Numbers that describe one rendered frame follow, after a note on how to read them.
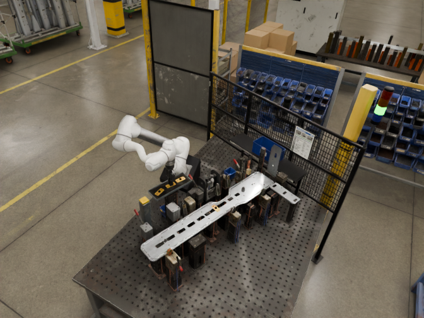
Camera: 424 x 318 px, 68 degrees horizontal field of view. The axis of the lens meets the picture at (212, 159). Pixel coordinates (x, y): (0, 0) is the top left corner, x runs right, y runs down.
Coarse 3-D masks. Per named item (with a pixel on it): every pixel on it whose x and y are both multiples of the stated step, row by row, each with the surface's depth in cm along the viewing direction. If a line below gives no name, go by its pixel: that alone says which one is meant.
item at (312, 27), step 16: (288, 0) 804; (304, 0) 787; (320, 0) 770; (336, 0) 754; (288, 16) 825; (304, 16) 807; (320, 16) 790; (336, 16) 770; (304, 32) 828; (320, 32) 809; (304, 48) 849; (320, 48) 830
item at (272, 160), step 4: (272, 148) 295; (276, 148) 291; (280, 148) 287; (272, 152) 297; (276, 152) 293; (280, 152) 289; (272, 156) 300; (276, 156) 295; (280, 156) 292; (272, 160) 302; (276, 160) 297; (268, 164) 308; (272, 164) 304; (276, 164) 299; (268, 168) 310; (272, 168) 306; (276, 168) 302; (272, 172) 308; (276, 172) 303
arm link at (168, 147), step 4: (168, 140) 241; (164, 144) 238; (168, 144) 237; (172, 144) 239; (164, 148) 239; (168, 148) 238; (172, 148) 239; (164, 152) 236; (168, 152) 238; (172, 152) 240; (168, 156) 238; (172, 156) 242; (168, 160) 243
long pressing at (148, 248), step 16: (256, 176) 306; (240, 192) 287; (256, 192) 288; (208, 208) 271; (224, 208) 271; (176, 224) 255; (208, 224) 257; (160, 240) 242; (176, 240) 243; (160, 256) 232
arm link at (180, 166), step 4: (176, 160) 305; (180, 160) 308; (184, 160) 312; (176, 164) 303; (180, 164) 307; (184, 164) 313; (176, 168) 303; (180, 168) 307; (184, 168) 315; (176, 172) 306; (180, 172) 310; (184, 172) 317
